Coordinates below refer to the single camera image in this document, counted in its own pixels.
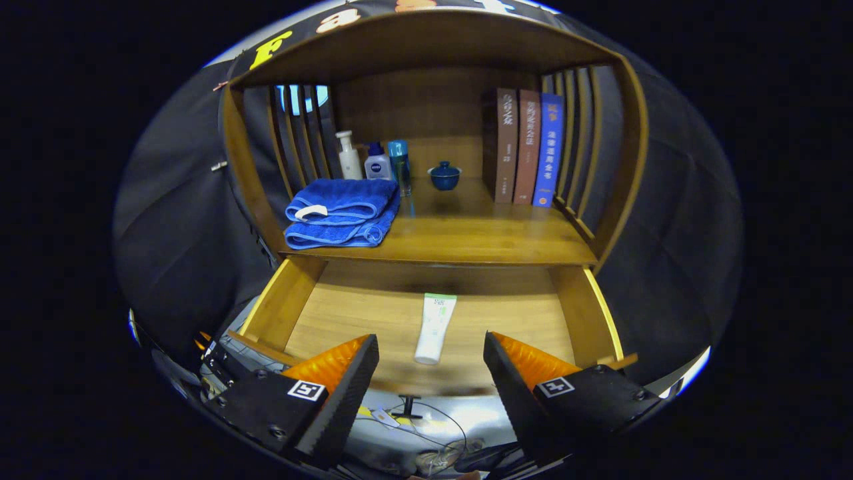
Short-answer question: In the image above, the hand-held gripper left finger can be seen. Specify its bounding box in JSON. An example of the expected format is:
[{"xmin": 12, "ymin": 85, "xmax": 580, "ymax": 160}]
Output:
[{"xmin": 207, "ymin": 333, "xmax": 380, "ymax": 471}]

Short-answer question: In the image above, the blue folded towel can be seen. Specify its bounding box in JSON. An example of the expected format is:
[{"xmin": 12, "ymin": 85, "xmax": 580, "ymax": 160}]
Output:
[{"xmin": 283, "ymin": 178, "xmax": 401, "ymax": 250}]

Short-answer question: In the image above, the wooden cabinet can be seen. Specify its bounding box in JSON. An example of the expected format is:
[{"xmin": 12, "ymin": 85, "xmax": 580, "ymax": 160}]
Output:
[{"xmin": 220, "ymin": 8, "xmax": 649, "ymax": 274}]

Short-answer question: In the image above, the white pump bottle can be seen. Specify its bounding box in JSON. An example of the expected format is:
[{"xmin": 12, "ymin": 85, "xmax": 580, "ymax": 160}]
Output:
[{"xmin": 335, "ymin": 130, "xmax": 364, "ymax": 181}]

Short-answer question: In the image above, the white bottle with blue cap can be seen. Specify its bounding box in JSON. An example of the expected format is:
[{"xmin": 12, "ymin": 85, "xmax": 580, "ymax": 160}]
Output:
[{"xmin": 364, "ymin": 142, "xmax": 394, "ymax": 181}]

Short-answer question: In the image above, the blue book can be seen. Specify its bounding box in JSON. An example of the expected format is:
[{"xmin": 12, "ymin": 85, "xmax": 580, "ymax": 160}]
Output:
[{"xmin": 532, "ymin": 93, "xmax": 565, "ymax": 209}]

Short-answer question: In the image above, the dark brown book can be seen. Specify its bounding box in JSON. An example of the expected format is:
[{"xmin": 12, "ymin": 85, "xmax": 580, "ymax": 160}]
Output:
[{"xmin": 482, "ymin": 87, "xmax": 519, "ymax": 204}]

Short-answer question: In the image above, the reddish brown book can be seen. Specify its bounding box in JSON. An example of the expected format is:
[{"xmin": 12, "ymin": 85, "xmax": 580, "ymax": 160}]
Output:
[{"xmin": 512, "ymin": 89, "xmax": 542, "ymax": 205}]

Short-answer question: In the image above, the white and green tube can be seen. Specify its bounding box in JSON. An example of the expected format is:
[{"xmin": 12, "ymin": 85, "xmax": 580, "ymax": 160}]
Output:
[{"xmin": 414, "ymin": 293, "xmax": 458, "ymax": 365}]

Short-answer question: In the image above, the wooden drawer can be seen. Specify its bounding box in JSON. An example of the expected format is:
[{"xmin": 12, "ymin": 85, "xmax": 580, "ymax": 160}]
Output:
[{"xmin": 230, "ymin": 257, "xmax": 638, "ymax": 421}]

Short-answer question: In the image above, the blue lidded teacup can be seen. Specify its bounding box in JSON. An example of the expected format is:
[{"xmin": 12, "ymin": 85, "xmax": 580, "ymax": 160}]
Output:
[{"xmin": 428, "ymin": 161, "xmax": 462, "ymax": 192}]

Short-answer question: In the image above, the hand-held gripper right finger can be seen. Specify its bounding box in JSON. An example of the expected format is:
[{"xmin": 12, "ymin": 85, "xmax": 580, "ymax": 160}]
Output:
[{"xmin": 483, "ymin": 331, "xmax": 664, "ymax": 467}]

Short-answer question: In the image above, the teal bottle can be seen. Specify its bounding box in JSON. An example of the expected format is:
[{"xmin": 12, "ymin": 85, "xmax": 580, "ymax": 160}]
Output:
[{"xmin": 388, "ymin": 139, "xmax": 413, "ymax": 197}]

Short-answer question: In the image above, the wooden countertop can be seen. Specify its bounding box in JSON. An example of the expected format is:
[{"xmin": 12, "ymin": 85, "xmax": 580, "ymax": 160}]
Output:
[{"xmin": 280, "ymin": 177, "xmax": 598, "ymax": 267}]

